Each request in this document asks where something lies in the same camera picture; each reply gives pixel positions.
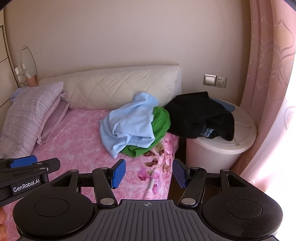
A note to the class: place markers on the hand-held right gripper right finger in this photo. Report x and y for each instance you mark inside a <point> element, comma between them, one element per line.
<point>179,172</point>

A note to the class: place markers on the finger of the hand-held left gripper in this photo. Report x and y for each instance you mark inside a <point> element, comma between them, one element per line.
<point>23,161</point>
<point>52,163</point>

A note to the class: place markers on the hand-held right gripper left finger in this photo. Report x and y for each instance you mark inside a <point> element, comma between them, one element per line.
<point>119,173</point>

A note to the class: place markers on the light blue garment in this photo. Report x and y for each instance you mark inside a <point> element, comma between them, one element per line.
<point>129,122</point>

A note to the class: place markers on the person's left hand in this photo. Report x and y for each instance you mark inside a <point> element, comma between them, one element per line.
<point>1,217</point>

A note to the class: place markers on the white blanket tag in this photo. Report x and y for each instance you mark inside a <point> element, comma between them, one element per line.
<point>151,184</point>

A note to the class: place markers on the pink floral blanket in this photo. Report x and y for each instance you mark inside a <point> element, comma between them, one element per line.
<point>76,139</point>

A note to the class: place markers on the white round bedside bin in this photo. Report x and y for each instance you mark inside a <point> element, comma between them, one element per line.
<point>215,153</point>

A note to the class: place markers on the plain lilac pillow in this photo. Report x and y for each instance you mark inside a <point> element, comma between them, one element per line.
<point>55,115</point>

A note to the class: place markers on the blue jeans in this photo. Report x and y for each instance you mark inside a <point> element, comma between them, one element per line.
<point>208,132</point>

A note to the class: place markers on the green knitted sweater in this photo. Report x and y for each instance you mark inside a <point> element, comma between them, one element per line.
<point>161,120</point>

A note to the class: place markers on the black garment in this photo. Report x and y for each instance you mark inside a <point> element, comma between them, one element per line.
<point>196,111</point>

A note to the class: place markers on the small pale blue cloth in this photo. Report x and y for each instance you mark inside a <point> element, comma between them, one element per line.
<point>16,94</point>

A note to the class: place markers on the small pink jar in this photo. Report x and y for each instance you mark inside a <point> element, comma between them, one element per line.
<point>32,81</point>

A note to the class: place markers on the blue folded cloth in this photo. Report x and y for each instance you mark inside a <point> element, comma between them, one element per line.
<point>227,106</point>

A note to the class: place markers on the cream quilted headboard cushion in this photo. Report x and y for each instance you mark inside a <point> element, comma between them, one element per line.
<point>115,85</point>

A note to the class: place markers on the cream cabinet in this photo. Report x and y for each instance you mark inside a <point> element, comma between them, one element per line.
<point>4,69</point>

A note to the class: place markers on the oval mirror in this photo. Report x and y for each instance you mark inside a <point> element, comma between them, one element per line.
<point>27,60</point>

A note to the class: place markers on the pink patterned curtain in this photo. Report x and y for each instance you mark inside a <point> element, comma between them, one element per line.
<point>266,92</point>

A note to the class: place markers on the wall light switch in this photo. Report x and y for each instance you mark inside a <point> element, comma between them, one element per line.
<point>209,80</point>

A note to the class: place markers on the wall power socket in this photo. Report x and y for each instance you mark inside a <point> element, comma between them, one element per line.
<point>221,81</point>

